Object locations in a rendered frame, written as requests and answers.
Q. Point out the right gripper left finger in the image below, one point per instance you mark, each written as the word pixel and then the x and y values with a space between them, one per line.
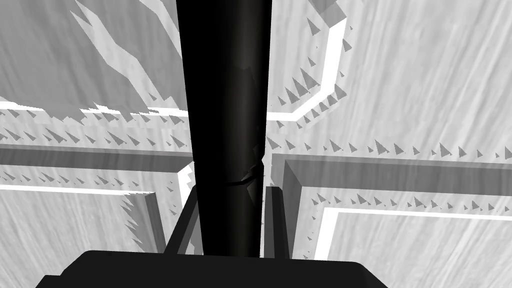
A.
pixel 184 230

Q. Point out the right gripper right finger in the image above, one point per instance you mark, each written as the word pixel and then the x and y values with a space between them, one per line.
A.
pixel 275 224

